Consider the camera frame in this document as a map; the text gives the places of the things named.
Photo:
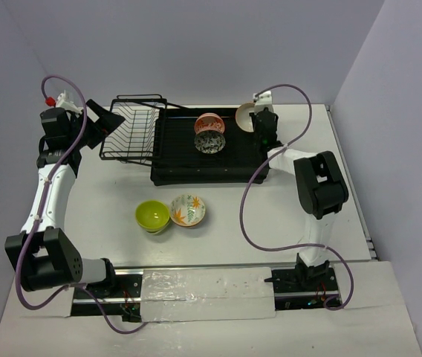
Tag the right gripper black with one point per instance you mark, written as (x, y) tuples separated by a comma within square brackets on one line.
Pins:
[(254, 120)]

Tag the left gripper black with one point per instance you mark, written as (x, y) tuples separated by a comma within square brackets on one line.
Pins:
[(94, 121)]

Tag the white bowl pink rim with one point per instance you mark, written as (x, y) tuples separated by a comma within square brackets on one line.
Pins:
[(243, 117)]

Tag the orange floral bowl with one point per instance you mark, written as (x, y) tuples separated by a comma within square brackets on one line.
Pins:
[(209, 121)]

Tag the black leaf pattern bowl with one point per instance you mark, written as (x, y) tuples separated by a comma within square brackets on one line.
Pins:
[(209, 142)]

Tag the leaf pattern white bowl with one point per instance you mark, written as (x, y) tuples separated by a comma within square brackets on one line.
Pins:
[(187, 210)]

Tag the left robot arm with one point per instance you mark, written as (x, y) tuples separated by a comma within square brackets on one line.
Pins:
[(41, 252)]

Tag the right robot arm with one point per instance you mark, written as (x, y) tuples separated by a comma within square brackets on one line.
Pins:
[(321, 192)]

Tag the black dish rack tray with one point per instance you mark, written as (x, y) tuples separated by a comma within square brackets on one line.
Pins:
[(177, 161)]

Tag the green bowl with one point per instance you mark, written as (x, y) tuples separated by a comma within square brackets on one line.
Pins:
[(152, 216)]

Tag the white taped sheet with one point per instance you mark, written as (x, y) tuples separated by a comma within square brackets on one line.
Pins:
[(206, 294)]

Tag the black wire plate rack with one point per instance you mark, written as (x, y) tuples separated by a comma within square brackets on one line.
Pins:
[(133, 141)]

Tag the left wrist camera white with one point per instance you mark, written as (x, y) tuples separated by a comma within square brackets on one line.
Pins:
[(64, 100)]

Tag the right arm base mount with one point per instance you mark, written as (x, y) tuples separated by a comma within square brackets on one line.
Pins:
[(289, 294)]

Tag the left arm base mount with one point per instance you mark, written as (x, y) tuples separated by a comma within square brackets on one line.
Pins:
[(122, 299)]

